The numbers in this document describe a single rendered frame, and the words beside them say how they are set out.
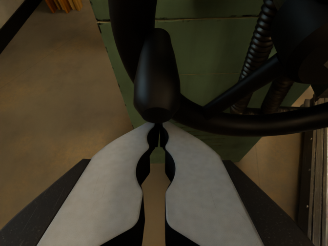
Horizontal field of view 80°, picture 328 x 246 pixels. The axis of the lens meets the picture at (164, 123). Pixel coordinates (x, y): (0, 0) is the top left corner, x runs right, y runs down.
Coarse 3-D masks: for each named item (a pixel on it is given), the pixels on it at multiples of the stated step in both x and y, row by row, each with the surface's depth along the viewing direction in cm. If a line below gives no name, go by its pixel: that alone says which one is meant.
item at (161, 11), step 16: (96, 0) 28; (160, 0) 28; (176, 0) 28; (192, 0) 28; (208, 0) 29; (224, 0) 29; (240, 0) 29; (256, 0) 29; (96, 16) 30; (160, 16) 30; (176, 16) 30; (192, 16) 30; (208, 16) 31; (224, 16) 31; (240, 16) 31
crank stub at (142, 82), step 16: (160, 32) 12; (144, 48) 11; (160, 48) 11; (144, 64) 10; (160, 64) 10; (176, 64) 11; (144, 80) 9; (160, 80) 9; (176, 80) 10; (144, 96) 9; (160, 96) 9; (176, 96) 9; (144, 112) 9; (160, 112) 9
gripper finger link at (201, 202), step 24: (168, 144) 9; (192, 144) 9; (168, 168) 9; (192, 168) 8; (216, 168) 8; (168, 192) 7; (192, 192) 7; (216, 192) 7; (168, 216) 6; (192, 216) 6; (216, 216) 6; (240, 216) 6; (168, 240) 6; (192, 240) 5; (216, 240) 5; (240, 240) 5
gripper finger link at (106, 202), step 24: (120, 144) 9; (144, 144) 9; (96, 168) 8; (120, 168) 8; (144, 168) 9; (72, 192) 7; (96, 192) 7; (120, 192) 7; (72, 216) 6; (96, 216) 6; (120, 216) 6; (144, 216) 7; (48, 240) 5; (72, 240) 5; (96, 240) 5; (120, 240) 6
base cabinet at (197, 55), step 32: (192, 32) 33; (224, 32) 33; (192, 64) 39; (224, 64) 39; (128, 96) 48; (192, 96) 48; (256, 96) 48; (288, 96) 48; (192, 128) 62; (160, 160) 89
